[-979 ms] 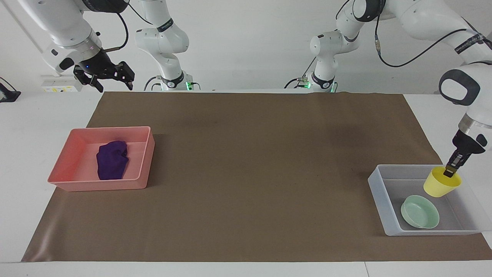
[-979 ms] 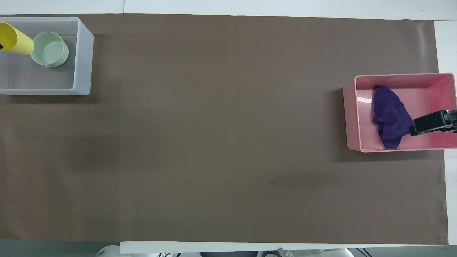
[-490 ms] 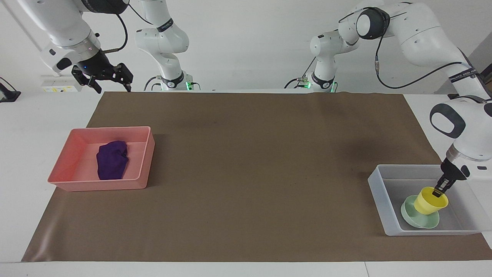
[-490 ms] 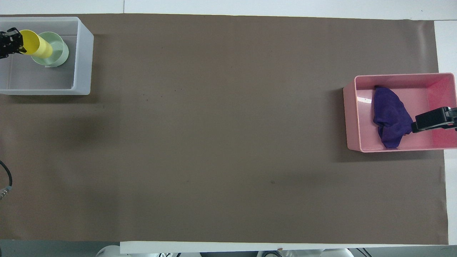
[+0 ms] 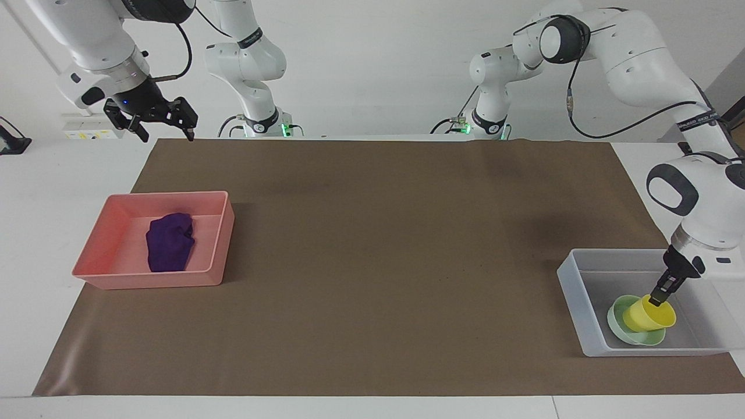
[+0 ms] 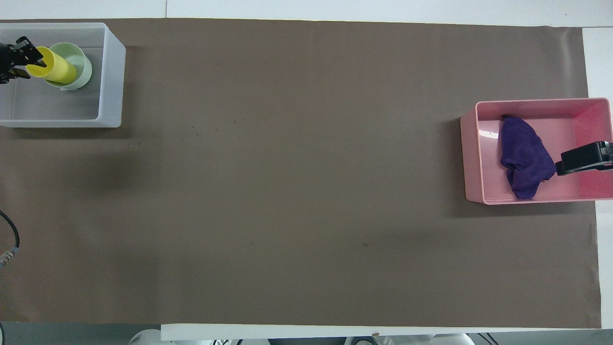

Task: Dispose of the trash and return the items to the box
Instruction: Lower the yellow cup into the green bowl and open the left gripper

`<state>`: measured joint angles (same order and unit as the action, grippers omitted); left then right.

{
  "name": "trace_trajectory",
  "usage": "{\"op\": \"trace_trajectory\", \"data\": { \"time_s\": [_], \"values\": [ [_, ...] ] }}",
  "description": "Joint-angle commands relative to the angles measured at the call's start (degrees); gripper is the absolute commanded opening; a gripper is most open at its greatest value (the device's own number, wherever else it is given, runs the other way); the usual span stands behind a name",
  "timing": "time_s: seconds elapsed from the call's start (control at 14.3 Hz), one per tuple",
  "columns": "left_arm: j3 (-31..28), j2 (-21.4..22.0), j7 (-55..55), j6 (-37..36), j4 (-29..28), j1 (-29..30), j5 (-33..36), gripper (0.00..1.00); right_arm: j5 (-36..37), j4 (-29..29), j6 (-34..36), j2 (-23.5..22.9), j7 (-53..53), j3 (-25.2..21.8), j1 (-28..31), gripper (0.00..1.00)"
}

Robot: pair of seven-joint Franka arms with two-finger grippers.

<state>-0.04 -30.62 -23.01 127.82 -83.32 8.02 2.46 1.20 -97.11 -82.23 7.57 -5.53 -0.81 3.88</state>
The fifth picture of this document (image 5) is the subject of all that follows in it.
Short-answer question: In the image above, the white power strip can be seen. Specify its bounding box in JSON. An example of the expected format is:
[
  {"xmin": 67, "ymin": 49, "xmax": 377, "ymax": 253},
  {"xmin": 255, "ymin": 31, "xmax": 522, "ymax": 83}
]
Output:
[{"xmin": 61, "ymin": 113, "xmax": 126, "ymax": 141}]

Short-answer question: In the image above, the black cable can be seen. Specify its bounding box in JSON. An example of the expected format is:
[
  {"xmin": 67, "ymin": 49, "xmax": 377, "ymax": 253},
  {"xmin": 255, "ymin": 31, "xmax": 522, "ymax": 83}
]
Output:
[
  {"xmin": 565, "ymin": 52, "xmax": 720, "ymax": 140},
  {"xmin": 218, "ymin": 114, "xmax": 246, "ymax": 139},
  {"xmin": 146, "ymin": 20, "xmax": 194, "ymax": 81},
  {"xmin": 430, "ymin": 86, "xmax": 480, "ymax": 135}
]

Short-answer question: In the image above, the purple cloth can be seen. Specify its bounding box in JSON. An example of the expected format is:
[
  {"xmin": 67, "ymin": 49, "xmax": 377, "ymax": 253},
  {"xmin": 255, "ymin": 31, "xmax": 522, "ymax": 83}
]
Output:
[{"xmin": 145, "ymin": 212, "xmax": 196, "ymax": 274}]

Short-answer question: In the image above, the yellow plastic cup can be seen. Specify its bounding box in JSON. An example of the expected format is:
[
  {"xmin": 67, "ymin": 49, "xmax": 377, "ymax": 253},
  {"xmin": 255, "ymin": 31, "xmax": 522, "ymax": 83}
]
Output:
[{"xmin": 622, "ymin": 294, "xmax": 677, "ymax": 333}]

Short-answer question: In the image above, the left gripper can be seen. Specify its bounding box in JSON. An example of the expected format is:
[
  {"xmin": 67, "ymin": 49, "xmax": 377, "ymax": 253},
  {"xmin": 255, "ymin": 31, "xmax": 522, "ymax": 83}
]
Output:
[{"xmin": 663, "ymin": 245, "xmax": 707, "ymax": 282}]

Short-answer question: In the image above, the black stand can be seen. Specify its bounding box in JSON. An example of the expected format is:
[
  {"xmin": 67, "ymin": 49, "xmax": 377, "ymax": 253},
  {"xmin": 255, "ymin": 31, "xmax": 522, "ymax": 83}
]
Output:
[{"xmin": 0, "ymin": 116, "xmax": 33, "ymax": 156}]

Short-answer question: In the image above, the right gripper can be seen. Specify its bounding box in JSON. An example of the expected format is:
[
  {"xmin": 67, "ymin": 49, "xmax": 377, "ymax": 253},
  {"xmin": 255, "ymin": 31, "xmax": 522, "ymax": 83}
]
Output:
[{"xmin": 103, "ymin": 76, "xmax": 199, "ymax": 143}]

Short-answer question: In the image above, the light green bowl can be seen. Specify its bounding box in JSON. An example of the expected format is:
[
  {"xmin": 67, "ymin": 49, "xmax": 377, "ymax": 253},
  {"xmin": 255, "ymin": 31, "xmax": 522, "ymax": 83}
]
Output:
[{"xmin": 606, "ymin": 294, "xmax": 668, "ymax": 347}]

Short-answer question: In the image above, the translucent white plastic box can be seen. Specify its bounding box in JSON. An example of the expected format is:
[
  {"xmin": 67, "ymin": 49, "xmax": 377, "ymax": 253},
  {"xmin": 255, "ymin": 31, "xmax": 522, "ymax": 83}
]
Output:
[{"xmin": 556, "ymin": 248, "xmax": 745, "ymax": 358}]

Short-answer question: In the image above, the pink plastic box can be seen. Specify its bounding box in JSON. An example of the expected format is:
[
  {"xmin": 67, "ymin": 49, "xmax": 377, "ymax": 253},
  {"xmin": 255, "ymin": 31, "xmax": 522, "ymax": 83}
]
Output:
[{"xmin": 71, "ymin": 190, "xmax": 236, "ymax": 290}]

